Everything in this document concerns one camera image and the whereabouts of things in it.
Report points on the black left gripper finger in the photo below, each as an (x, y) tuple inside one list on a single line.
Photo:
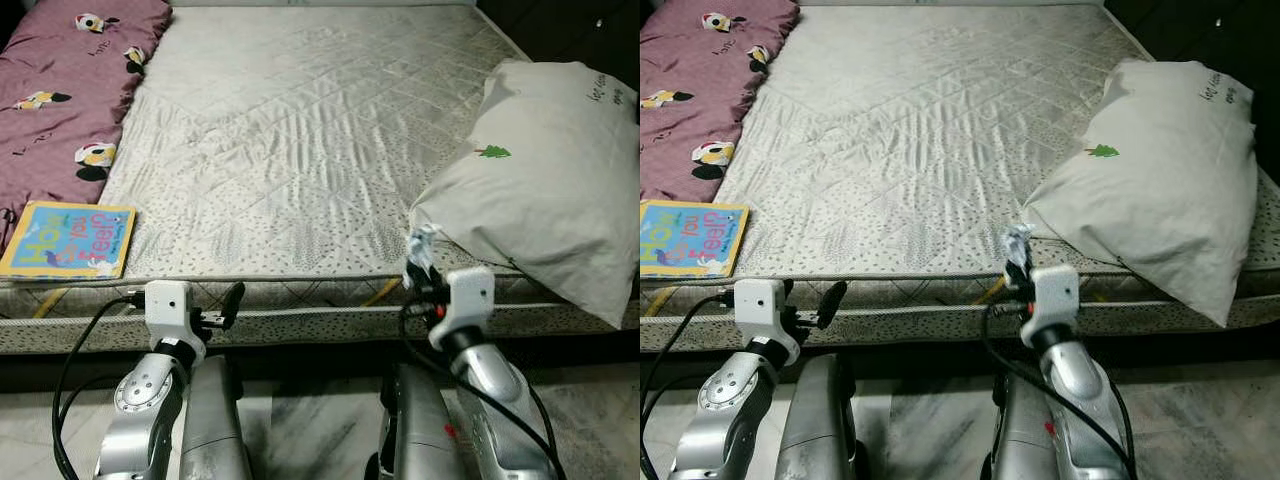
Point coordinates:
[(233, 300), (832, 300)]

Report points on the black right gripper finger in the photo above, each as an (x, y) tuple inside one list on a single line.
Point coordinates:
[(1017, 270), (420, 272)]

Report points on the white-blue paper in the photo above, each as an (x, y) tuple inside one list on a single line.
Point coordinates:
[(1018, 243), (422, 245)]

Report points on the colourful children's picture book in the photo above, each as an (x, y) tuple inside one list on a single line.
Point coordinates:
[(690, 240), (70, 240)]

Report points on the pink cartoon-print blanket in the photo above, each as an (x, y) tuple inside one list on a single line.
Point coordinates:
[(60, 100), (690, 90)]

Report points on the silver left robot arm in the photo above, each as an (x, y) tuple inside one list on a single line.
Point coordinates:
[(735, 400), (145, 400)]

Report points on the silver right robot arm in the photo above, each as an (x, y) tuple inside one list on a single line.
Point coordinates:
[(500, 390), (1085, 390)]

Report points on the grey left robot leg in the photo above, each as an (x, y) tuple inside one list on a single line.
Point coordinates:
[(215, 430), (815, 430)]

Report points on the grey robot leg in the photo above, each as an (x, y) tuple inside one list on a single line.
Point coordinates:
[(420, 430), (1030, 440), (215, 430), (815, 430)]

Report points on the grey right robot leg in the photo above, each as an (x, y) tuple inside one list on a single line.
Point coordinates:
[(1030, 440), (420, 430)]

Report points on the white pillow with green tree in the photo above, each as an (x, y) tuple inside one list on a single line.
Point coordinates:
[(1150, 190), (540, 190)]

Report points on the grey-white quilted mattress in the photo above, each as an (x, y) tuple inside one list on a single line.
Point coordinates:
[(300, 130), (920, 130)]

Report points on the dark tufted headboard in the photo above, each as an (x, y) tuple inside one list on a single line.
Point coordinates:
[(1200, 30), (560, 30)]

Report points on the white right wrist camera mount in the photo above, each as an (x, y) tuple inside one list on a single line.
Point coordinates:
[(470, 295), (1058, 295)]

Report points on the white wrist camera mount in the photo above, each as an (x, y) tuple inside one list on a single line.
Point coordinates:
[(167, 305), (757, 305), (470, 295), (1058, 295)]

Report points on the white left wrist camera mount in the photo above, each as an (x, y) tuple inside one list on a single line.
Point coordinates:
[(757, 305), (167, 305)]

